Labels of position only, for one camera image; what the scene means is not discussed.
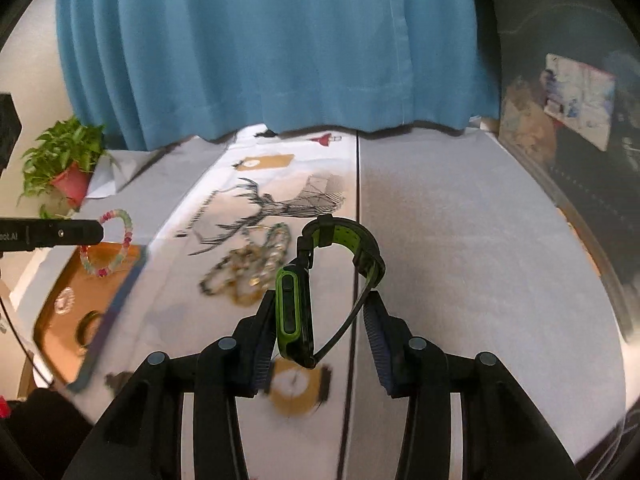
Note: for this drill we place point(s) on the white printed card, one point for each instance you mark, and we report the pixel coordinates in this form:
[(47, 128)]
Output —
[(580, 95)]

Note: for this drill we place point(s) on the blue curtain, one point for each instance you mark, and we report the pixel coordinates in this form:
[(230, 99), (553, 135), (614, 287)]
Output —
[(275, 45)]

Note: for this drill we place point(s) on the dark bangle in tray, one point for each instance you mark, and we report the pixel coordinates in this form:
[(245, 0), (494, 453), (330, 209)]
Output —
[(78, 332)]

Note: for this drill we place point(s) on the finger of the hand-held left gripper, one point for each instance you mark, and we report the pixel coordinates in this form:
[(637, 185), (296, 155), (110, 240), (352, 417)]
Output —
[(65, 234)]

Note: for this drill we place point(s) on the orange metal tray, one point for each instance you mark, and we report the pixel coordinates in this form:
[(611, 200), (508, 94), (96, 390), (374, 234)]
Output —
[(70, 270)]

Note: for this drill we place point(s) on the dark sticker-covered panel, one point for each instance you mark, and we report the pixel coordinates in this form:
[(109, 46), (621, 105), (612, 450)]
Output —
[(565, 200)]

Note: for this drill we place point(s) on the green potted plant red pot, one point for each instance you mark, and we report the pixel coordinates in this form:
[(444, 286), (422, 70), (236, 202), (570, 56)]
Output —
[(65, 140)]

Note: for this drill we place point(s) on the brown picture sticker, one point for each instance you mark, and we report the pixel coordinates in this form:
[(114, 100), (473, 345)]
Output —
[(522, 120)]

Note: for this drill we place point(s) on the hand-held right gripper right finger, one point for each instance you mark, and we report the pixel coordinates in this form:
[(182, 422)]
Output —
[(376, 345)]

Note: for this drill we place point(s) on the white deer print table runner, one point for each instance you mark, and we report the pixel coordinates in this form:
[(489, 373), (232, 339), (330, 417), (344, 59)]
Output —
[(310, 160)]

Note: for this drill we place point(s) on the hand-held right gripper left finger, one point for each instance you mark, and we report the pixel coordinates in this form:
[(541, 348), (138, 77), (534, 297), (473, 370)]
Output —
[(261, 345)]

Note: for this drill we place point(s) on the green and black smartwatch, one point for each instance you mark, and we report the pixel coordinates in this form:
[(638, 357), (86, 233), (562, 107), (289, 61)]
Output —
[(290, 310)]

